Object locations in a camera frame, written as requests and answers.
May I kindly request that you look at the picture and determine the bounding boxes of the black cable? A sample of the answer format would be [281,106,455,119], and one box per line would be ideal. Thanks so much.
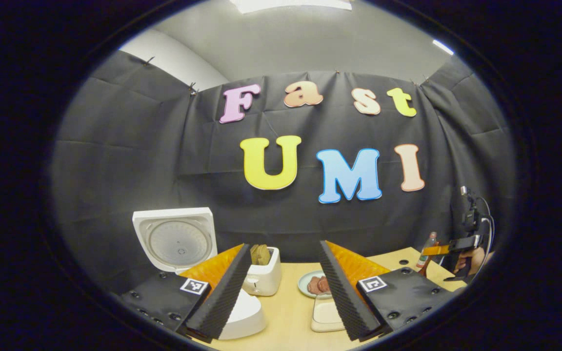
[475,196,496,267]

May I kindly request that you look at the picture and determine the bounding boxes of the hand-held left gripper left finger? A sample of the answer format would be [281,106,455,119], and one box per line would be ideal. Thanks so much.
[115,244,252,343]

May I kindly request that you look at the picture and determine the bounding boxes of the clear plastic water bottle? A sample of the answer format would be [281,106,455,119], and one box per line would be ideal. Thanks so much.
[416,232,439,277]

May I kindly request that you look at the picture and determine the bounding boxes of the black backdrop cloth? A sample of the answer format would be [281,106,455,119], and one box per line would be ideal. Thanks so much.
[49,49,518,298]

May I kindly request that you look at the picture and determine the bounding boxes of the white rice cooker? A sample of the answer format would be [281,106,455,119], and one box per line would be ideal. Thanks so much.
[132,207,267,340]

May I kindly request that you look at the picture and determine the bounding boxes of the red meat slices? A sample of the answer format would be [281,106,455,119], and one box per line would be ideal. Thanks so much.
[307,275,332,295]

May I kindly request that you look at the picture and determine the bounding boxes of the pale green plate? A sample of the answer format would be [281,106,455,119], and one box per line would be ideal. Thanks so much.
[297,271,333,299]

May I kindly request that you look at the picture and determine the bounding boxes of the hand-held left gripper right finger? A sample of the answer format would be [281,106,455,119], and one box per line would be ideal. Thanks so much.
[319,240,457,342]

